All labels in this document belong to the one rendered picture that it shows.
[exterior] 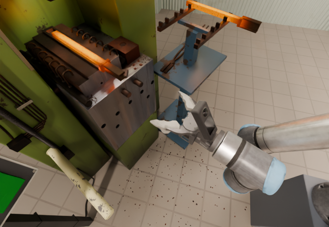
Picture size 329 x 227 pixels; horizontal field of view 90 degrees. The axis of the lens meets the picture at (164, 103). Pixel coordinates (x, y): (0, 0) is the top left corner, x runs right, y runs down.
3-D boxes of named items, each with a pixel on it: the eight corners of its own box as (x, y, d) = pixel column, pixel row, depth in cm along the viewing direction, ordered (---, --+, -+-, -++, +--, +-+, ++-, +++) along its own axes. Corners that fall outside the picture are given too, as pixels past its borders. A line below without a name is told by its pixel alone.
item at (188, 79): (226, 58, 105) (227, 56, 104) (190, 95, 88) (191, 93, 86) (188, 40, 116) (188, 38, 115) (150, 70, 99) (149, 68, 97)
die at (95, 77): (122, 69, 74) (118, 54, 67) (85, 97, 65) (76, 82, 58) (68, 36, 89) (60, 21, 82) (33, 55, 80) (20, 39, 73)
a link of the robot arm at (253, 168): (263, 200, 44) (286, 195, 35) (220, 170, 48) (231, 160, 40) (274, 171, 48) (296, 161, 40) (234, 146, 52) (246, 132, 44)
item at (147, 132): (158, 137, 153) (156, 109, 115) (129, 170, 136) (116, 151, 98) (117, 106, 173) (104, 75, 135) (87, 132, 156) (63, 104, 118)
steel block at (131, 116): (156, 109, 115) (152, 58, 79) (116, 151, 98) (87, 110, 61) (104, 74, 135) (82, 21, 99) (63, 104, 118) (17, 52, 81)
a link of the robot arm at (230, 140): (232, 160, 40) (246, 131, 44) (214, 147, 42) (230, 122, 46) (222, 169, 47) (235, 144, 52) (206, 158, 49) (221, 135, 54)
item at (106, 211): (116, 209, 70) (113, 209, 66) (107, 221, 68) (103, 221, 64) (59, 148, 86) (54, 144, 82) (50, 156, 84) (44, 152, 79)
